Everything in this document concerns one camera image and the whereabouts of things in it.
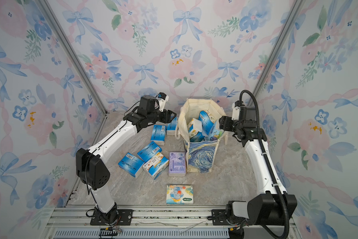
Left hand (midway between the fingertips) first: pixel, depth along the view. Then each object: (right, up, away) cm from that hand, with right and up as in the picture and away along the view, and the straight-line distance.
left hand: (173, 112), depth 82 cm
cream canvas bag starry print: (+14, -22, -4) cm, 27 cm away
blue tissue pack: (-3, -8, +19) cm, 21 cm away
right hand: (+29, -4, -4) cm, 29 cm away
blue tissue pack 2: (-15, -23, +9) cm, 29 cm away
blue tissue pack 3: (-24, -30, +4) cm, 39 cm away
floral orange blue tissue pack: (-10, -30, +3) cm, 32 cm away
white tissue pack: (+15, -15, +11) cm, 23 cm away
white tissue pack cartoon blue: (+22, -12, -4) cm, 26 cm away
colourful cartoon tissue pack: (+3, -43, -5) cm, 43 cm away
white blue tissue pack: (+12, -8, +6) cm, 16 cm away
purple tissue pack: (+2, -30, +5) cm, 30 cm away
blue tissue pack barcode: (-11, -13, +16) cm, 23 cm away
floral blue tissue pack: (+20, -4, +8) cm, 22 cm away
